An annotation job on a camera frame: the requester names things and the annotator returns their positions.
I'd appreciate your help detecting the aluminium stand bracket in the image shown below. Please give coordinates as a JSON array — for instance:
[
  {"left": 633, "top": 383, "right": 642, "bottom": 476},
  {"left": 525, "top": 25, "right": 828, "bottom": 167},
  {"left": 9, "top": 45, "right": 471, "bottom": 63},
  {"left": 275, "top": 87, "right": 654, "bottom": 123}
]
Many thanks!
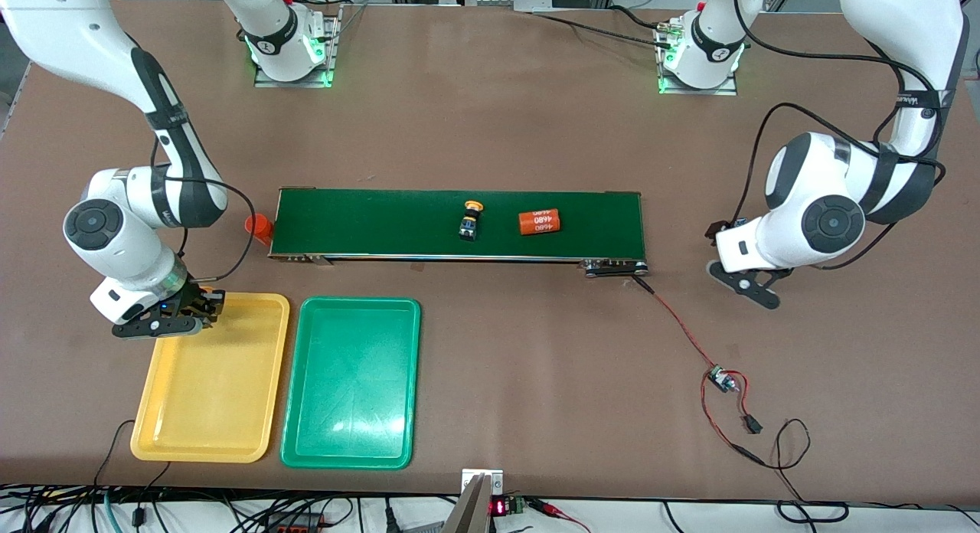
[{"left": 461, "top": 468, "right": 505, "bottom": 533}]

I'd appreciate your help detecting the green belt conveyor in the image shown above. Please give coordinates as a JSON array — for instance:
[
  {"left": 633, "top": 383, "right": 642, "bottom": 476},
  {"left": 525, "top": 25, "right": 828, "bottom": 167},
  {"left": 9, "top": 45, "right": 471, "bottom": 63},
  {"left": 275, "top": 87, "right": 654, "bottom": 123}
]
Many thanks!
[{"left": 268, "top": 187, "right": 649, "bottom": 278}]

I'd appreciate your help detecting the green plastic tray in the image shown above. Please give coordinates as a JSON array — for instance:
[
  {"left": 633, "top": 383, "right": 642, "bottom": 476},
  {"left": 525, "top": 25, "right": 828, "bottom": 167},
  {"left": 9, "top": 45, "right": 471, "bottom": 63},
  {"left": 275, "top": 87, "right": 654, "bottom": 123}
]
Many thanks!
[{"left": 279, "top": 296, "right": 422, "bottom": 470}]

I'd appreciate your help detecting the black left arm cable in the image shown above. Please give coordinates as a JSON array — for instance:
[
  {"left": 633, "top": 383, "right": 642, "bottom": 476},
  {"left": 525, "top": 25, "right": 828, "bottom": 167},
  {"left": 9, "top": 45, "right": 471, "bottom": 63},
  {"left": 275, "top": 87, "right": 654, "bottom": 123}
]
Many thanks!
[{"left": 731, "top": 0, "right": 950, "bottom": 272}]

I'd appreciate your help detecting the red black conveyor power cable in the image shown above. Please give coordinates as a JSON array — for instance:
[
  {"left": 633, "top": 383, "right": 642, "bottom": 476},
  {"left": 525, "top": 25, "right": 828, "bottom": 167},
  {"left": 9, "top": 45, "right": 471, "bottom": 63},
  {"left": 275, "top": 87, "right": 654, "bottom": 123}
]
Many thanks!
[{"left": 632, "top": 275, "right": 720, "bottom": 374}]

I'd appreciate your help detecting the red black lead wire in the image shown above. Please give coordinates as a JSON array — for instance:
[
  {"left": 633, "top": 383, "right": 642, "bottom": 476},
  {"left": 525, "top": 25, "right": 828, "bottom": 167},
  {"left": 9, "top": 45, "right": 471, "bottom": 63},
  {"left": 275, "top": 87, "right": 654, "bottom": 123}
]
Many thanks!
[{"left": 701, "top": 371, "right": 766, "bottom": 466}]

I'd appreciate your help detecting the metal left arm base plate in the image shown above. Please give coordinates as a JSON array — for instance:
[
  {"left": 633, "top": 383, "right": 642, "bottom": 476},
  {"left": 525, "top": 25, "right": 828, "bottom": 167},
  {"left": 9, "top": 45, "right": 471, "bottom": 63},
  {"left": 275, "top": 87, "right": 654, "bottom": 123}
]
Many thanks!
[{"left": 657, "top": 20, "right": 740, "bottom": 96}]

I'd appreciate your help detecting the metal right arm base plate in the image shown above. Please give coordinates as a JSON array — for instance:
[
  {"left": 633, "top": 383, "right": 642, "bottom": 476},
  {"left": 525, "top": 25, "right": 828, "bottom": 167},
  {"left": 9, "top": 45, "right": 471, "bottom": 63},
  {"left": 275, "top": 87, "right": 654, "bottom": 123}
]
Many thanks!
[{"left": 254, "top": 3, "right": 341, "bottom": 88}]

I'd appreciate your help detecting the yellow cap push button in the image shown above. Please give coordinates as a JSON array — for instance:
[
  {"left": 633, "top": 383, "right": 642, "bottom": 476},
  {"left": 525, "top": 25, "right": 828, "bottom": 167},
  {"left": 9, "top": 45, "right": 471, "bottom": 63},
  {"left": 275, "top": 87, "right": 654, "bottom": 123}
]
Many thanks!
[{"left": 458, "top": 200, "right": 485, "bottom": 242}]

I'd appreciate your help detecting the black power strip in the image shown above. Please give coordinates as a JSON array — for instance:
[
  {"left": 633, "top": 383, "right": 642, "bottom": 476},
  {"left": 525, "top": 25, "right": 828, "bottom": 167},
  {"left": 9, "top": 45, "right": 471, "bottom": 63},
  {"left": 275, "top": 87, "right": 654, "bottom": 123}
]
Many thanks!
[{"left": 264, "top": 510, "right": 326, "bottom": 533}]

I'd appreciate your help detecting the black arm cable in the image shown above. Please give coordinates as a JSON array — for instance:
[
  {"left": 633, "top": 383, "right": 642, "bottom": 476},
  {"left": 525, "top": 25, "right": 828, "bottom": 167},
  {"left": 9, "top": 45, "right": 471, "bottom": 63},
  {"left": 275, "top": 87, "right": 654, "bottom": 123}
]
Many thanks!
[
  {"left": 731, "top": 0, "right": 950, "bottom": 272},
  {"left": 150, "top": 135, "right": 257, "bottom": 283}
]

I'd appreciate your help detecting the red clip lead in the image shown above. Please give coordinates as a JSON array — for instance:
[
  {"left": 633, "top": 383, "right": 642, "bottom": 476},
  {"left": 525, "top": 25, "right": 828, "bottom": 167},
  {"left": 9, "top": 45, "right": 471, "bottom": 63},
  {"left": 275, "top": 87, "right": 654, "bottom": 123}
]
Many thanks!
[{"left": 532, "top": 499, "right": 592, "bottom": 533}]

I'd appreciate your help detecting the yellow plastic tray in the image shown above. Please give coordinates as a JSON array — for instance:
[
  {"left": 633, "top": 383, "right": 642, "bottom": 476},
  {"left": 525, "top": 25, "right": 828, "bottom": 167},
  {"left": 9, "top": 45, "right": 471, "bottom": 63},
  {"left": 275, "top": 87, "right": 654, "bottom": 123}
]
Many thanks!
[{"left": 130, "top": 291, "right": 291, "bottom": 464}]

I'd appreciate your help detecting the thin black looped cable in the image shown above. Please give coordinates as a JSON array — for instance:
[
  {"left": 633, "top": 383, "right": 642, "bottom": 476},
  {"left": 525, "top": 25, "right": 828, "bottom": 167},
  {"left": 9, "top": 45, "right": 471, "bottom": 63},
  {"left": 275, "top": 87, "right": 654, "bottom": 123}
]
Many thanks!
[{"left": 775, "top": 418, "right": 851, "bottom": 525}]

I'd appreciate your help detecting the black braided cable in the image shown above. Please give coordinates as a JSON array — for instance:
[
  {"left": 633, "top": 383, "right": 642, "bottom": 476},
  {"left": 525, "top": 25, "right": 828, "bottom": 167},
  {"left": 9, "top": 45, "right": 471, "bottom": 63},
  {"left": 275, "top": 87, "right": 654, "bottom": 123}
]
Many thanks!
[{"left": 528, "top": 11, "right": 667, "bottom": 47}]

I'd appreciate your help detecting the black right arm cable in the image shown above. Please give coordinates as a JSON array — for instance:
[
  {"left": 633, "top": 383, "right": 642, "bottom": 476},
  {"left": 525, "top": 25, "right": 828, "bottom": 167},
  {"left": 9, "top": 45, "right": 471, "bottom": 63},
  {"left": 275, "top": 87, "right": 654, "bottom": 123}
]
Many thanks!
[{"left": 150, "top": 135, "right": 257, "bottom": 283}]

